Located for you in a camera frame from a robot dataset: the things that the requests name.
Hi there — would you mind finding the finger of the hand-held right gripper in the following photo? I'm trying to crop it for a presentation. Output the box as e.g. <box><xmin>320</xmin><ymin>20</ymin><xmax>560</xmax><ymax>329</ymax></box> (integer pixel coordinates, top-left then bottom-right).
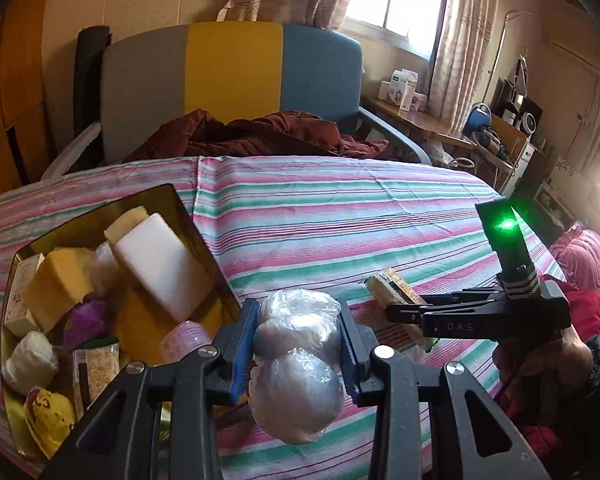
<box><xmin>385</xmin><ymin>296</ymin><xmax>543</xmax><ymax>343</ymax></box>
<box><xmin>420</xmin><ymin>285</ymin><xmax>508</xmax><ymax>305</ymax></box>

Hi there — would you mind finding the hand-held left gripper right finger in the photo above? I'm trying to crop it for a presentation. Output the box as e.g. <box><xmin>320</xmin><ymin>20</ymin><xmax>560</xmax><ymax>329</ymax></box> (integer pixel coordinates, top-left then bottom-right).
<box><xmin>337</xmin><ymin>305</ymin><xmax>551</xmax><ymax>480</ymax></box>

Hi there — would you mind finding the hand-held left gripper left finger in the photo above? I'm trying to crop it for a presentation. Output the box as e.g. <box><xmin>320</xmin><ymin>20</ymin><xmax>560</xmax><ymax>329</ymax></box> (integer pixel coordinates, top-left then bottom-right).
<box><xmin>40</xmin><ymin>300</ymin><xmax>261</xmax><ymax>480</ymax></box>

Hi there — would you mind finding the clear bag of white balls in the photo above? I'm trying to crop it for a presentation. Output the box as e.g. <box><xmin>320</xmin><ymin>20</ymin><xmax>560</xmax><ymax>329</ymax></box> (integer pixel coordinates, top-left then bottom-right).
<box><xmin>249</xmin><ymin>289</ymin><xmax>346</xmax><ymax>445</ymax></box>

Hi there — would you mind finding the pink roll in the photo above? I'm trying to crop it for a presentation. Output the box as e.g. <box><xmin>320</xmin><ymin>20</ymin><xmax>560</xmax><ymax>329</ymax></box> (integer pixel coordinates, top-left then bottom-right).
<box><xmin>159</xmin><ymin>320</ymin><xmax>216</xmax><ymax>367</ymax></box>

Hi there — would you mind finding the cracker packet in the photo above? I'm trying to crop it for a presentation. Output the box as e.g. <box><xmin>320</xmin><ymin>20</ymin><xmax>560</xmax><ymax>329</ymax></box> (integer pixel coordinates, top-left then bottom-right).
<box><xmin>72</xmin><ymin>337</ymin><xmax>122</xmax><ymax>412</ymax></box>
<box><xmin>365</xmin><ymin>267</ymin><xmax>439</xmax><ymax>352</ymax></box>

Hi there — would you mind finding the golden box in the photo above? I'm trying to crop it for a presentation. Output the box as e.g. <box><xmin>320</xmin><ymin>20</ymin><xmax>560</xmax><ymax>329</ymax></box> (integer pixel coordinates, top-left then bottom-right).
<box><xmin>0</xmin><ymin>183</ymin><xmax>243</xmax><ymax>466</ymax></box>

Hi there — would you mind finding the white rectangular block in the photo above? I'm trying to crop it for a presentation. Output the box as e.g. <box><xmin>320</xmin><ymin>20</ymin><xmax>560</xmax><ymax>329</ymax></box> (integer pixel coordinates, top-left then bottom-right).
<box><xmin>115</xmin><ymin>212</ymin><xmax>216</xmax><ymax>322</ymax></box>

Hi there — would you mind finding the purple snack packet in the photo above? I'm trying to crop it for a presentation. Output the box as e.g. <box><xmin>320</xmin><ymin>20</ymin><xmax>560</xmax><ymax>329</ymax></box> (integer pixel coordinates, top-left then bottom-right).
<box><xmin>62</xmin><ymin>297</ymin><xmax>109</xmax><ymax>352</ymax></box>

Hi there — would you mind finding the small white ball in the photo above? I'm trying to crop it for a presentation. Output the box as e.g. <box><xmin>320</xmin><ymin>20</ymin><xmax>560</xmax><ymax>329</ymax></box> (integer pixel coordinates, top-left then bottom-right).
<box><xmin>94</xmin><ymin>242</ymin><xmax>122</xmax><ymax>297</ymax></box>

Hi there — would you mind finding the pale yellow bar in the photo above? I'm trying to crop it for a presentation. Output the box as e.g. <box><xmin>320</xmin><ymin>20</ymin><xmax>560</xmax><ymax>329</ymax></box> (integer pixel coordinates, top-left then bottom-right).
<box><xmin>104</xmin><ymin>205</ymin><xmax>149</xmax><ymax>242</ymax></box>

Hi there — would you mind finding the yellow block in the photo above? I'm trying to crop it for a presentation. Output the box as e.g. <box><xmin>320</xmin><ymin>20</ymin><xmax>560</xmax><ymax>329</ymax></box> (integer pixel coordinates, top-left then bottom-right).
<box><xmin>22</xmin><ymin>247</ymin><xmax>96</xmax><ymax>334</ymax></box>

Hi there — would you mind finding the yellow snack packet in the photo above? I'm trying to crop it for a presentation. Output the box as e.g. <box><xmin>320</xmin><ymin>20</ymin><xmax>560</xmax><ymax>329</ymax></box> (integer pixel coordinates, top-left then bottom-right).
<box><xmin>25</xmin><ymin>386</ymin><xmax>77</xmax><ymax>462</ymax></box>

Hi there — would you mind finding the white bun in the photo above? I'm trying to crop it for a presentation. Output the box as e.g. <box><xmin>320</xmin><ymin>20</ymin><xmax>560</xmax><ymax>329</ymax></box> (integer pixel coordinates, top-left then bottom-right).
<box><xmin>2</xmin><ymin>331</ymin><xmax>59</xmax><ymax>395</ymax></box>

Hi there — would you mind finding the beige carton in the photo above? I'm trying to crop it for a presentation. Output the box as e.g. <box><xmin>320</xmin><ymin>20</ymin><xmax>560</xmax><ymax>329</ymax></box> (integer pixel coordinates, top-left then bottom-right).
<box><xmin>4</xmin><ymin>254</ymin><xmax>46</xmax><ymax>337</ymax></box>

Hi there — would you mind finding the person's right hand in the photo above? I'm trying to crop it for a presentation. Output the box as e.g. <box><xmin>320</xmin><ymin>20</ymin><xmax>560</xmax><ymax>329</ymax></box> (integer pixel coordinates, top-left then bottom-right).
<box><xmin>495</xmin><ymin>327</ymin><xmax>593</xmax><ymax>391</ymax></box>

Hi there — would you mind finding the pink blanket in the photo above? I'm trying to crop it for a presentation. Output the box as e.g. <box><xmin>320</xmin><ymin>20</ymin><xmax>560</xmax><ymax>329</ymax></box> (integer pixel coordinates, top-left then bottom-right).
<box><xmin>550</xmin><ymin>222</ymin><xmax>600</xmax><ymax>306</ymax></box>

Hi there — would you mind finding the wooden shelf unit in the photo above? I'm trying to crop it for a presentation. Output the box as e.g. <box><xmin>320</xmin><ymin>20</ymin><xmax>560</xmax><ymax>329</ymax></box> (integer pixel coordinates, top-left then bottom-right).
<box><xmin>490</xmin><ymin>77</ymin><xmax>549</xmax><ymax>196</ymax></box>

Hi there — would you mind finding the blue bag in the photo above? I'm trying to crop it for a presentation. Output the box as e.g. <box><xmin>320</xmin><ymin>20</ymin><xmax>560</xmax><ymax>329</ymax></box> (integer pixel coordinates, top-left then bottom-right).
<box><xmin>462</xmin><ymin>102</ymin><xmax>492</xmax><ymax>137</ymax></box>

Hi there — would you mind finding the red garment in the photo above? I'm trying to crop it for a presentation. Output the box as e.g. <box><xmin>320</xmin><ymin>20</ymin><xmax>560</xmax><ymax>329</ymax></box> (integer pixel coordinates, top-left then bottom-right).
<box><xmin>495</xmin><ymin>285</ymin><xmax>600</xmax><ymax>461</ymax></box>

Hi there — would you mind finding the striped tablecloth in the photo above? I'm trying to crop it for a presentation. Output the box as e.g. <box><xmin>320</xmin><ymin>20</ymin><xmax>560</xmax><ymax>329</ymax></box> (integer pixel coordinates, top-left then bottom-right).
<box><xmin>0</xmin><ymin>155</ymin><xmax>566</xmax><ymax>480</ymax></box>

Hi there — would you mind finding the wooden side desk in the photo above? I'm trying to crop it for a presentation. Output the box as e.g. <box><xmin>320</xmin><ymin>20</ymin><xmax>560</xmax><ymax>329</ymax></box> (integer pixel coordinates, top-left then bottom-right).
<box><xmin>362</xmin><ymin>95</ymin><xmax>477</xmax><ymax>151</ymax></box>

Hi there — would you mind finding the white cardboard box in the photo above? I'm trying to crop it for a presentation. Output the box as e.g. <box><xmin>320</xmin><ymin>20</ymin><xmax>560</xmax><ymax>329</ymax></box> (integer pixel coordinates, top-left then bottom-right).
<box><xmin>391</xmin><ymin>71</ymin><xmax>421</xmax><ymax>112</ymax></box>

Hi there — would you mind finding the maroon cloth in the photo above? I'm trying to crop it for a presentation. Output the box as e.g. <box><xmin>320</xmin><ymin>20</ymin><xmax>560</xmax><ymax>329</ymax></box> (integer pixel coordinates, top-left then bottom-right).
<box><xmin>125</xmin><ymin>109</ymin><xmax>388</xmax><ymax>163</ymax></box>

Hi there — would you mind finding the window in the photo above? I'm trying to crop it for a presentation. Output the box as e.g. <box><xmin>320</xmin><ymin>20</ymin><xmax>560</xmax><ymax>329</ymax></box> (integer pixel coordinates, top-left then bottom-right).
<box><xmin>345</xmin><ymin>0</ymin><xmax>452</xmax><ymax>56</ymax></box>

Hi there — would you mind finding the grey yellow blue armchair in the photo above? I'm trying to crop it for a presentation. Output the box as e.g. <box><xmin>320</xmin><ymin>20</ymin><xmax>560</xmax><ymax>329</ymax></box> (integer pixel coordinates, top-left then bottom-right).
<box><xmin>40</xmin><ymin>21</ymin><xmax>433</xmax><ymax>181</ymax></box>

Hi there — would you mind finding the wooden wardrobe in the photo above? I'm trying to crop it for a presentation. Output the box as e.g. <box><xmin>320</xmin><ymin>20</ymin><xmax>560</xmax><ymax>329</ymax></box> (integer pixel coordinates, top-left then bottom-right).
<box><xmin>0</xmin><ymin>0</ymin><xmax>57</xmax><ymax>201</ymax></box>

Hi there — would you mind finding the black post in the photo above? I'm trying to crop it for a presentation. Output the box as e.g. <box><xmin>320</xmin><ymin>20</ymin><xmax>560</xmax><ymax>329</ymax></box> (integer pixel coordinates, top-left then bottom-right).
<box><xmin>75</xmin><ymin>25</ymin><xmax>112</xmax><ymax>127</ymax></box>

